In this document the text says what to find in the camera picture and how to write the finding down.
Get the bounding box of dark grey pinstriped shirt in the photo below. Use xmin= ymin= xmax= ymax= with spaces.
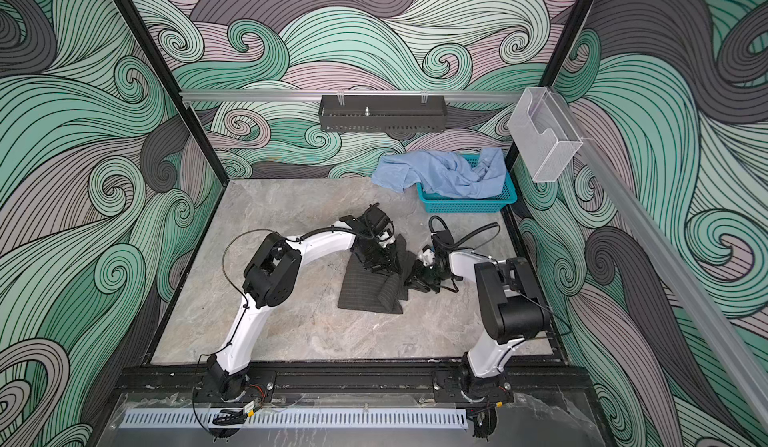
xmin=337 ymin=234 xmax=416 ymax=315

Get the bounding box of teal plastic basket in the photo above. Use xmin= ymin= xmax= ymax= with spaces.
xmin=417 ymin=152 xmax=517 ymax=214

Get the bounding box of aluminium horizontal rail back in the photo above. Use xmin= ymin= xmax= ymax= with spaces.
xmin=179 ymin=89 xmax=522 ymax=104

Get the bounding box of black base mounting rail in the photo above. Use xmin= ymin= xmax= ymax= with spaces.
xmin=115 ymin=359 xmax=591 ymax=405

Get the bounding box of black corner post left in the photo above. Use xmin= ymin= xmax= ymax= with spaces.
xmin=112 ymin=0 xmax=230 ymax=187

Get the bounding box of light blue shirt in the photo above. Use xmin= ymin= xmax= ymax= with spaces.
xmin=371 ymin=147 xmax=507 ymax=199

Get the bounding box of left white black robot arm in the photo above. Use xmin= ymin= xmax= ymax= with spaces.
xmin=206 ymin=204 xmax=400 ymax=402

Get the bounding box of black corner post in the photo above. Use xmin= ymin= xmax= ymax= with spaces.
xmin=112 ymin=0 xmax=230 ymax=187
xmin=507 ymin=0 xmax=595 ymax=165

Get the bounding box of aluminium rail right wall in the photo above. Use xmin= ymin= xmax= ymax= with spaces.
xmin=547 ymin=90 xmax=767 ymax=427

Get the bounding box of black corner post right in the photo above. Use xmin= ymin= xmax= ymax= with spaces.
xmin=507 ymin=0 xmax=595 ymax=165

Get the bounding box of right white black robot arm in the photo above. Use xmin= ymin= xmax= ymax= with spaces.
xmin=405 ymin=215 xmax=553 ymax=402

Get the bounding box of black perforated metal tray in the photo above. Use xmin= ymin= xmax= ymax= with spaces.
xmin=318 ymin=96 xmax=448 ymax=139

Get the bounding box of white slotted cable duct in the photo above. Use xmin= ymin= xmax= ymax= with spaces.
xmin=118 ymin=408 xmax=469 ymax=430

